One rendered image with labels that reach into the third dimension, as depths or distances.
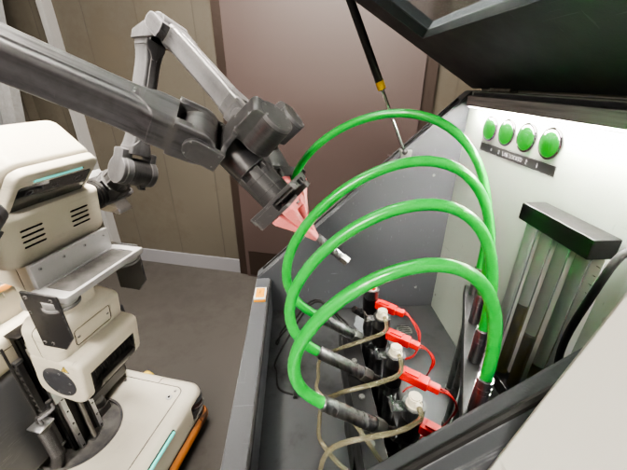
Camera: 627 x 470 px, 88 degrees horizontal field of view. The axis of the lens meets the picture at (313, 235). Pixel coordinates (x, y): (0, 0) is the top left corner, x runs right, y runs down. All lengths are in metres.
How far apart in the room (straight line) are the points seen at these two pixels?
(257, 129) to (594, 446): 0.46
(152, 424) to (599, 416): 1.45
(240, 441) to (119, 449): 0.97
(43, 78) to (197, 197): 2.25
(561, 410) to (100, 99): 0.54
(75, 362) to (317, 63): 1.83
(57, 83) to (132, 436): 1.29
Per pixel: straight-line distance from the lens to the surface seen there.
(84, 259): 1.04
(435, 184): 0.92
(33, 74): 0.52
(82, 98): 0.51
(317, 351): 0.47
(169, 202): 2.88
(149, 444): 1.52
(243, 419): 0.65
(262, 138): 0.49
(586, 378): 0.28
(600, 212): 0.60
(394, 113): 0.59
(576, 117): 0.60
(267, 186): 0.52
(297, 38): 2.20
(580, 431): 0.28
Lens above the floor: 1.47
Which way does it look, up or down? 26 degrees down
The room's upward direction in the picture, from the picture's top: straight up
